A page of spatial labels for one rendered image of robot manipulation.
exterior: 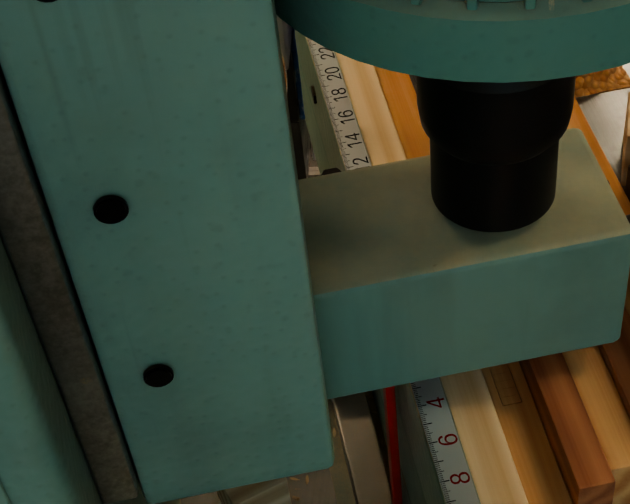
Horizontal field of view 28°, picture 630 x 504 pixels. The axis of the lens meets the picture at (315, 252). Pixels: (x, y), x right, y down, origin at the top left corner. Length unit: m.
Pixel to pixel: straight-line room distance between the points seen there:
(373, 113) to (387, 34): 0.33
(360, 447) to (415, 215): 0.23
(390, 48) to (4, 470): 0.19
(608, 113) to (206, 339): 0.39
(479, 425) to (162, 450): 0.14
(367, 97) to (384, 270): 0.23
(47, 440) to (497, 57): 0.19
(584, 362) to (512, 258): 0.09
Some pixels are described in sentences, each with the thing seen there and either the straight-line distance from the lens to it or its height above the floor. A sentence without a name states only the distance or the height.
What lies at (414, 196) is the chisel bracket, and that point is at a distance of 0.53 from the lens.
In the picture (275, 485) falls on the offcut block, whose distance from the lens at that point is 0.68.
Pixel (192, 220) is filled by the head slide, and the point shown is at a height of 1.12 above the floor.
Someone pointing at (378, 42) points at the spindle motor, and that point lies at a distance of 0.38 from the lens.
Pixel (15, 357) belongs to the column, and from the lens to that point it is 0.39.
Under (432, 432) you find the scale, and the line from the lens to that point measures 0.55.
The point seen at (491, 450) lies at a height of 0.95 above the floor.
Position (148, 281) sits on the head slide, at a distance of 0.42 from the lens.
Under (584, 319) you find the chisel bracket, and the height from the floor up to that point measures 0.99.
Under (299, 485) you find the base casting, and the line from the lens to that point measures 0.72.
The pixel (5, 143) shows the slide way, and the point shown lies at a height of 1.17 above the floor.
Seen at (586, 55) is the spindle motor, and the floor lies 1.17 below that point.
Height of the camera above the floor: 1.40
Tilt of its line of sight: 46 degrees down
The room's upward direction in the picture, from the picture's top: 7 degrees counter-clockwise
